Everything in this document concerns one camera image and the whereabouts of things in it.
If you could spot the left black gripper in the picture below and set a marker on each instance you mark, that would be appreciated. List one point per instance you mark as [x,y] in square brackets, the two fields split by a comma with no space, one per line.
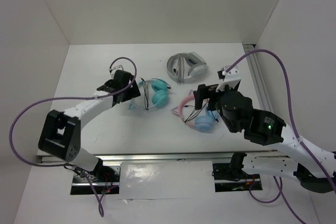
[133,92]

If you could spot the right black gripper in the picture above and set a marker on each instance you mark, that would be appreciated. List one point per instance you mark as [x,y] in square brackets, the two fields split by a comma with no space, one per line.
[199,95]

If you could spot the teal cat-ear headphones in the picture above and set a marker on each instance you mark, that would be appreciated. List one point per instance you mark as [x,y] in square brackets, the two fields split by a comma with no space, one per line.
[160,97]

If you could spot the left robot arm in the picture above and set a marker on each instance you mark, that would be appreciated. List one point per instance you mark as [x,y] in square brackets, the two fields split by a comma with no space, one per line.
[61,134]

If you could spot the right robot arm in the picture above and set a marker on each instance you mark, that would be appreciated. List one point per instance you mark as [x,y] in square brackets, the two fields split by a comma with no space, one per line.
[311,166]

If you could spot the pink blue cat-ear headphones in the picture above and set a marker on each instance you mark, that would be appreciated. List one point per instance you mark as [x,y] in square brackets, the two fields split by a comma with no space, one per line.
[201,120]

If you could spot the grey white headphones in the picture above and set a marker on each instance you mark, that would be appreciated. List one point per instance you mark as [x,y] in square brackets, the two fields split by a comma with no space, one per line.
[186,67]

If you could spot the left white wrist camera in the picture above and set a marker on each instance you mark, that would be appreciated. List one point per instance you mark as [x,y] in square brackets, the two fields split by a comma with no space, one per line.
[113,69]

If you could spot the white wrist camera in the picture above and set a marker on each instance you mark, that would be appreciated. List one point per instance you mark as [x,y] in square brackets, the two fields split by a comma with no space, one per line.
[113,69]
[230,76]

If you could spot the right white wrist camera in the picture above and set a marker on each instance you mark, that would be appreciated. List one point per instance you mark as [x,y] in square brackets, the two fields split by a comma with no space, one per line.
[230,76]

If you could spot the aluminium side rail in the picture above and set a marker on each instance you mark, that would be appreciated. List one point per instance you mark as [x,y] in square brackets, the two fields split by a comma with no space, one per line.
[258,82]

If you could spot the aluminium front rail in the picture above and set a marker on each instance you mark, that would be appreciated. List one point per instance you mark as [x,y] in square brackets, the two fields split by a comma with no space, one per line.
[171,156]

